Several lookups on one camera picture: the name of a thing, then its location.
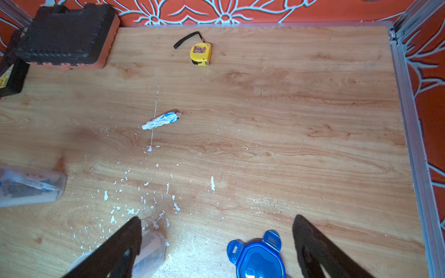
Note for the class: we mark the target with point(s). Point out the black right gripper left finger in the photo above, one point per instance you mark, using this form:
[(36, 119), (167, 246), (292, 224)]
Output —
[(115, 257)]

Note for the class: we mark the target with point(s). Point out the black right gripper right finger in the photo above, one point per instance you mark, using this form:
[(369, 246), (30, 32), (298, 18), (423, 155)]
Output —
[(318, 256)]

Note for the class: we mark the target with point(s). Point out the clear plastic container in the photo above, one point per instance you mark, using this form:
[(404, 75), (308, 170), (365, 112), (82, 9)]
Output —
[(150, 259), (21, 186)]

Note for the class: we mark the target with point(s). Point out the blue lid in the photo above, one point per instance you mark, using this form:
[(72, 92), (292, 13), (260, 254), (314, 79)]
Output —
[(258, 259)]

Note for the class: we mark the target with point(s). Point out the white blue toothpaste tube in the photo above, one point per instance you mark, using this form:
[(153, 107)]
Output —
[(164, 119)]

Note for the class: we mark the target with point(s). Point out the black box yellow label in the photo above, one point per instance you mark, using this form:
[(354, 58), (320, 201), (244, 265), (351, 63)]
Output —
[(13, 74)]

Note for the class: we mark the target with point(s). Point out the yellow tape measure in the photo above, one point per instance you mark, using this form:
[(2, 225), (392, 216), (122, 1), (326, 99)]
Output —
[(200, 54)]

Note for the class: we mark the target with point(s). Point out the black tool case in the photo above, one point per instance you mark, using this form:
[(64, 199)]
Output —
[(70, 38)]

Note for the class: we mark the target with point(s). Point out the aluminium frame post right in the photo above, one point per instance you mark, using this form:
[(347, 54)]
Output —
[(418, 47)]

